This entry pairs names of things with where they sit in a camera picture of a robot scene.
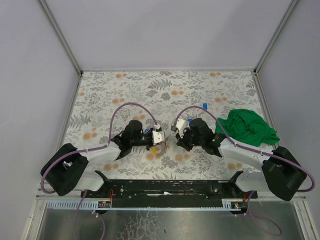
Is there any spiral keyring with yellow handle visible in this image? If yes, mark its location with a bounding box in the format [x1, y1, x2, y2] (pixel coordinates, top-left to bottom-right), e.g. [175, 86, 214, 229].
[151, 140, 170, 157]

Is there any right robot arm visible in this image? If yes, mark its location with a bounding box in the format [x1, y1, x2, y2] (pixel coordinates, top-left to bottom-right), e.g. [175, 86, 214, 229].
[171, 118, 307, 201]

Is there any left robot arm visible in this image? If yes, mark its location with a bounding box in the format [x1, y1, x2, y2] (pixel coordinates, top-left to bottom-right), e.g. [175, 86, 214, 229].
[40, 120, 165, 196]

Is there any green cloth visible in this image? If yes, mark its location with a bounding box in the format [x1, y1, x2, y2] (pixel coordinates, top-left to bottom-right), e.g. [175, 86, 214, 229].
[215, 109, 280, 147]

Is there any floral table mat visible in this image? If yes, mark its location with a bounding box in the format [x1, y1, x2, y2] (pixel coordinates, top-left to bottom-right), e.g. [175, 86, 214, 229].
[63, 70, 265, 180]

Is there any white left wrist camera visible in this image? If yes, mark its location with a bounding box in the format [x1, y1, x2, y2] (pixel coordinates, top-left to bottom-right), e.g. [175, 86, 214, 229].
[151, 124, 166, 146]

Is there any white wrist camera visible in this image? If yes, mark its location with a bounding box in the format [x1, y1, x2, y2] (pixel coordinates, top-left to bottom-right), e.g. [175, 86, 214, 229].
[171, 118, 187, 132]
[151, 124, 166, 146]

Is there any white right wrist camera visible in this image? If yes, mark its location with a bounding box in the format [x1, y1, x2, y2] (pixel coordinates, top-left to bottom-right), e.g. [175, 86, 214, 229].
[171, 118, 187, 132]

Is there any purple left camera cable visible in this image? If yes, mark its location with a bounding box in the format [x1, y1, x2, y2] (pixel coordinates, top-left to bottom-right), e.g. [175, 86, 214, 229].
[41, 102, 161, 195]

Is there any purple camera cable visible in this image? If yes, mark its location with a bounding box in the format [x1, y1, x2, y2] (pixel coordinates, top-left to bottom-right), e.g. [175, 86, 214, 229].
[41, 102, 161, 195]
[172, 105, 316, 193]

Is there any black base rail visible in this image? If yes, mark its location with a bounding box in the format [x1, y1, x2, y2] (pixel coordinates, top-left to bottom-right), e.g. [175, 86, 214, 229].
[81, 179, 250, 201]

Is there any white cable duct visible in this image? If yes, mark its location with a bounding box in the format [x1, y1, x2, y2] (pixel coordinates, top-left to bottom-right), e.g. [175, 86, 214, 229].
[46, 196, 245, 212]

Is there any purple floor cable left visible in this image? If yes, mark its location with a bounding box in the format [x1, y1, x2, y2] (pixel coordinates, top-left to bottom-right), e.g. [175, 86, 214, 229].
[72, 187, 107, 240]

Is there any purple floor cable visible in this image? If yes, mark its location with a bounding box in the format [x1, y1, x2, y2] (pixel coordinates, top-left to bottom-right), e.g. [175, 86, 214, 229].
[234, 191, 283, 236]
[72, 187, 107, 240]

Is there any purple floor cable right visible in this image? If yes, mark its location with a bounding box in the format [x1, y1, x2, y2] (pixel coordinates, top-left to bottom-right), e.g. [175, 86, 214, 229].
[234, 191, 283, 236]

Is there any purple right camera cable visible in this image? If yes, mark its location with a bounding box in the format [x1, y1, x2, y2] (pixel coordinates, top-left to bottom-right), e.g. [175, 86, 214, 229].
[172, 105, 316, 193]

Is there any left aluminium frame post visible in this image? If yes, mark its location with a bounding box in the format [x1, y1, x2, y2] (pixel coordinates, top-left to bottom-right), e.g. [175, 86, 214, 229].
[36, 0, 83, 76]

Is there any aluminium frame post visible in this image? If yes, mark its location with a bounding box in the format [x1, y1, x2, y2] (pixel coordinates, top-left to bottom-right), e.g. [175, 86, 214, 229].
[253, 0, 300, 76]
[36, 0, 83, 76]

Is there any right aluminium frame post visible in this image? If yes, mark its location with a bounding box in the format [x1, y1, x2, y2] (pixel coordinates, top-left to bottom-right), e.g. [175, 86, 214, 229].
[253, 0, 300, 76]

